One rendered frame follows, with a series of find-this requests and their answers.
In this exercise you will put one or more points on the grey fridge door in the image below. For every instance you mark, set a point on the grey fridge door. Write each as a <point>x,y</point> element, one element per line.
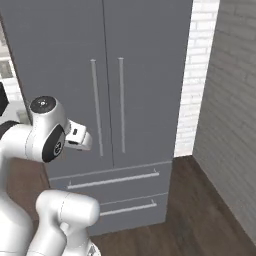
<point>60,50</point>
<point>150,66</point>

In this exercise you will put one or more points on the short grey fridge drawer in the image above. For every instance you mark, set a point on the short grey fridge drawer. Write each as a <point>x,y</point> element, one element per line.
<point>133,221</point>

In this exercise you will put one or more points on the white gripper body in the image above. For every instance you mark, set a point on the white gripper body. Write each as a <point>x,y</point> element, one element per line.
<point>85,142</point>

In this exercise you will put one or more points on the black appliance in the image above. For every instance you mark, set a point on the black appliance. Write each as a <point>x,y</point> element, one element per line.
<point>2,100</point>

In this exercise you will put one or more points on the grey fridge left door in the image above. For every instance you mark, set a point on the grey fridge left door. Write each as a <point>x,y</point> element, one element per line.
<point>60,50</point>

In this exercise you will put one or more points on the grey fridge right door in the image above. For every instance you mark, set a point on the grey fridge right door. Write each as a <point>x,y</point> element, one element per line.
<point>150,66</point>

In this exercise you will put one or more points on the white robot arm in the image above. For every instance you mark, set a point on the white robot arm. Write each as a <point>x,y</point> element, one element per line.
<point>20,140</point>

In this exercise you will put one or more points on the tall grey fridge drawer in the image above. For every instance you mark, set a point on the tall grey fridge drawer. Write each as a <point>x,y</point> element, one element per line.
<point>133,188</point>

